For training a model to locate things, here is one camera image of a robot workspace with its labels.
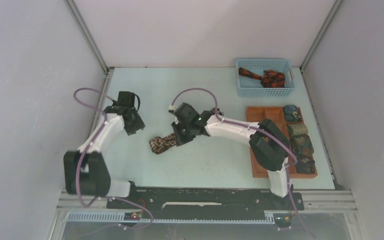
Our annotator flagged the brown floral tie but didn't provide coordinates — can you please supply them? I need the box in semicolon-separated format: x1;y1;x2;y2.
149;133;177;155

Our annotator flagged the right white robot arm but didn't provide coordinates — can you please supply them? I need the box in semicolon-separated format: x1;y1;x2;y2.
168;102;292;209

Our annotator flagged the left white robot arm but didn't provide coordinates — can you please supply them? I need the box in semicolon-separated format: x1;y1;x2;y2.
63;91;145;208

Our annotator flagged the blue plastic basket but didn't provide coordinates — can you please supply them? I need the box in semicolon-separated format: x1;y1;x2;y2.
235;58;295;97

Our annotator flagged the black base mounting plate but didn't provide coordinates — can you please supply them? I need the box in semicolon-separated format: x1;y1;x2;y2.
106;187;305;221

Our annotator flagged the wooden compartment tray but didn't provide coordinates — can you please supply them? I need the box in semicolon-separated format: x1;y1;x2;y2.
245;105;319;180

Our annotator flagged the red black patterned tie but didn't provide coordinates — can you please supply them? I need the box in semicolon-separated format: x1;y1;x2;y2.
238;67;286;88

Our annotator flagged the blue rolled tie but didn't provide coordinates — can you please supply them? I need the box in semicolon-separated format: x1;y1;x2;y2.
282;104;303;123

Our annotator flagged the olive rolled tie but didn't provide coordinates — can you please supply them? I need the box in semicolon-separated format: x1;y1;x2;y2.
287;123;309;138

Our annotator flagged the green camo rolled tie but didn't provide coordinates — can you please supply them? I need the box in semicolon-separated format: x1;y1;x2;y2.
290;135;315;155

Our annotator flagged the dark camo rolled tie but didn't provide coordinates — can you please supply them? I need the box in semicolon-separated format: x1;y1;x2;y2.
295;154;316;174

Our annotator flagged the aluminium frame rail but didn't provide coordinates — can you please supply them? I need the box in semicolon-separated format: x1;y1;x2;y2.
56;190;358;214

